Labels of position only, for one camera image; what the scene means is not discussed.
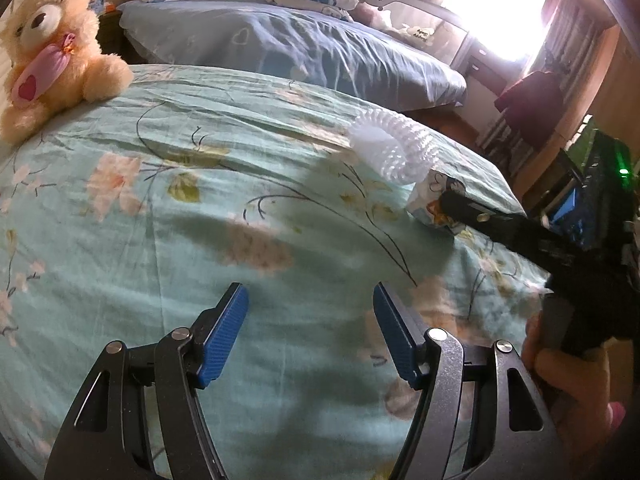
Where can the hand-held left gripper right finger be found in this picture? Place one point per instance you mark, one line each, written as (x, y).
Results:
(395, 332)

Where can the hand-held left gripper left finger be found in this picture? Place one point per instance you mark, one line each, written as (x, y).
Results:
(222, 335)

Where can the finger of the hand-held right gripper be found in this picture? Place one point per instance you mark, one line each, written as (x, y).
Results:
(500, 227)

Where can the white printed plastic packet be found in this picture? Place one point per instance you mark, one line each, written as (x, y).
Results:
(425, 202)

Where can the person's right hand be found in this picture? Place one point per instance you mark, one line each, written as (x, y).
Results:
(565, 385)

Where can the white ribbed plastic cup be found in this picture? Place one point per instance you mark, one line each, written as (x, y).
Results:
(417, 147)

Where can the dark red coat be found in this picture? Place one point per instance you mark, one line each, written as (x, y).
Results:
(532, 105)

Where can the green floral bed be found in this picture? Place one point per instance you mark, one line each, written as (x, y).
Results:
(200, 210)

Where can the blue bed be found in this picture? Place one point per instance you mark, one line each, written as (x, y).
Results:
(300, 45)

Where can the dark wooden nightstand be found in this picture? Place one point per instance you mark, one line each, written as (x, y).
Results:
(112, 35)

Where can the cream teddy bear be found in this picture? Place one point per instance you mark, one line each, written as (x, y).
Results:
(45, 65)

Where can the grey bed guard rail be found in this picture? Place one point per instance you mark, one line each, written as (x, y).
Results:
(425, 30)

